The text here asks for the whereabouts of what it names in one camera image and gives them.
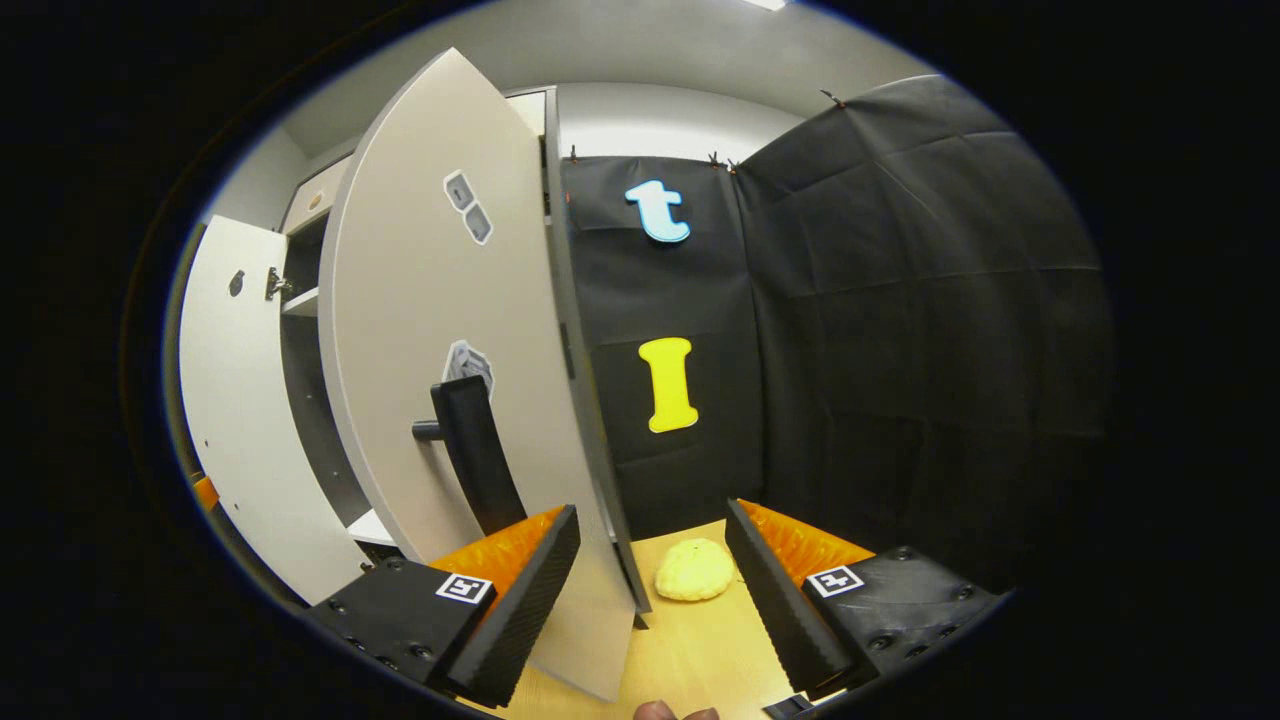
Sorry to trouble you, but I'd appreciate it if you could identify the white shoe cabinet door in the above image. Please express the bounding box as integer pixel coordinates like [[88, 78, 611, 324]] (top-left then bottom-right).
[[178, 213, 371, 607], [318, 47, 641, 703]]

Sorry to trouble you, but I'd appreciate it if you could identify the white cabinet drawer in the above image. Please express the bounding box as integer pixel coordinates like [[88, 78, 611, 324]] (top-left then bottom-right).
[[283, 155, 353, 236]]

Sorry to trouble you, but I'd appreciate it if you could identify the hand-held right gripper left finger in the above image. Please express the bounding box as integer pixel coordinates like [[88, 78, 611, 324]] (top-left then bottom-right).
[[305, 503, 583, 709]]

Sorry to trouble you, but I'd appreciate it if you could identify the yellow round plush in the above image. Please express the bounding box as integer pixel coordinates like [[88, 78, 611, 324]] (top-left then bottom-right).
[[654, 538, 739, 603]]

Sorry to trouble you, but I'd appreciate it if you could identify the black backdrop cloth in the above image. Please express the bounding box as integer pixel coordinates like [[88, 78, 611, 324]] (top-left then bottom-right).
[[560, 75, 1116, 601]]

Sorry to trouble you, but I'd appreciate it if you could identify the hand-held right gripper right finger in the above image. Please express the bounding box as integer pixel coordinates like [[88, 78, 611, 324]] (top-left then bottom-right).
[[724, 498, 1004, 701]]

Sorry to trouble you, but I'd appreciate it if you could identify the white shoe cabinet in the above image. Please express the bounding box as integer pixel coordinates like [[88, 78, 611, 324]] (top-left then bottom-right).
[[278, 85, 653, 631]]

